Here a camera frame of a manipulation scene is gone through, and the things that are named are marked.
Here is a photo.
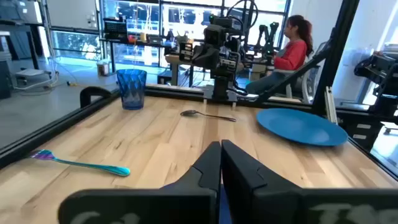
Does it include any small wooden side table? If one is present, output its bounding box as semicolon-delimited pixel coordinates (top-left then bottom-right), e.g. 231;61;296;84
164;54;195;87

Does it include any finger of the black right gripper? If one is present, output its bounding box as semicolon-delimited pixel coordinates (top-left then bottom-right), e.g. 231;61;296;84
192;43;208;70
206;45;222;72

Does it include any white flat floor platform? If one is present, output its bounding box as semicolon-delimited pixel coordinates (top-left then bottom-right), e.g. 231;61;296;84
14;68;53;85

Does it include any grey office chair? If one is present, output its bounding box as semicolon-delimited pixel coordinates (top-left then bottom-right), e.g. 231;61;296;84
273;42;331;104

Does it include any black aluminium table frame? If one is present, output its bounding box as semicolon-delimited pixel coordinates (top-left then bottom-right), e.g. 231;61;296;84
0;0;398;181

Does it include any blue faceted plastic cup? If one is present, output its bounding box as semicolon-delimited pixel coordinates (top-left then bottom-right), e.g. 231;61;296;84
116;68;147;111

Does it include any black cluttered desk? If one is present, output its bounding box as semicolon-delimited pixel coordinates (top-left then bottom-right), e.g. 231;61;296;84
99;30;175;74

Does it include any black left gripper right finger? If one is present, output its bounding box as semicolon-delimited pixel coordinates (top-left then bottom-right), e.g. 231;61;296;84
221;139;398;224

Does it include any iridescent teal purple fork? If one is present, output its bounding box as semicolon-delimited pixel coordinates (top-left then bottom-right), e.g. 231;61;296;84
30;149;131;177

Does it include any black perforated panel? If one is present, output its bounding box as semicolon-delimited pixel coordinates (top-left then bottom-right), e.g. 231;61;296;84
103;17;128;40

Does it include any dark metal spoon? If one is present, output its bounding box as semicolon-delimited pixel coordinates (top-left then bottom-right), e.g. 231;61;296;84
179;109;237;123

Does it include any blue round plate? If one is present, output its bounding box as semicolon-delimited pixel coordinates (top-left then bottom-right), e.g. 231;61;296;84
256;108;349;147

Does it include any person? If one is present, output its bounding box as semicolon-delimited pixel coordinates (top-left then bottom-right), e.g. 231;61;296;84
245;14;314;96

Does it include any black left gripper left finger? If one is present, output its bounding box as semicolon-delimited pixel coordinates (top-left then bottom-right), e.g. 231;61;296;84
57;141;223;224

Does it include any small beige waste bin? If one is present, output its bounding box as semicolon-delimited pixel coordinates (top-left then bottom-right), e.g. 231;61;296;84
96;60;112;77

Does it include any black table clamp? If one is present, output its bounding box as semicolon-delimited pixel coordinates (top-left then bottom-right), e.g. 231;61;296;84
79;86;112;108

